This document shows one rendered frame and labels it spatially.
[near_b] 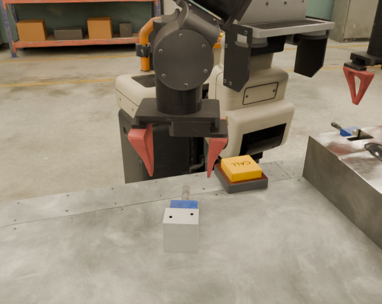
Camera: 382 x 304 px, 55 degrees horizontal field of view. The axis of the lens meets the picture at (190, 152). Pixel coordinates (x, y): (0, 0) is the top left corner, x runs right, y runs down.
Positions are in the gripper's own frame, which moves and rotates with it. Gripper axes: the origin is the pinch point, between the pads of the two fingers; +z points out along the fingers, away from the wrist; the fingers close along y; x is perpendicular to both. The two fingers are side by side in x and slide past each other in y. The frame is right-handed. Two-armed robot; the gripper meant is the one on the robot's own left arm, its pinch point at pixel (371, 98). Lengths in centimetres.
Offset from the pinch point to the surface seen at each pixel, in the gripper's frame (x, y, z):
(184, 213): -15.9, -45.4, 7.9
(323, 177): -11.1, -17.7, 9.5
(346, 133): 2.9, -1.8, 8.9
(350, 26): 433, 364, 58
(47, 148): 193, -82, 92
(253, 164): -3.6, -28.1, 9.3
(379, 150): -13.3, -8.9, 4.3
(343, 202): -17.0, -17.9, 11.0
